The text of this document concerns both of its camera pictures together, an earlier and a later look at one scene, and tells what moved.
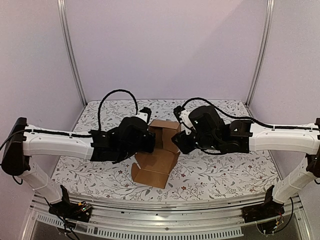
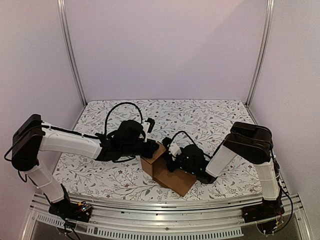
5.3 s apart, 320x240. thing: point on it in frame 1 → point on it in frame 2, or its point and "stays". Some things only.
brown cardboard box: x=153 y=168 → x=181 y=182
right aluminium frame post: x=270 y=5 stays
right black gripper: x=182 y=140 → x=171 y=163
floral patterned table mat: x=197 y=173 stays
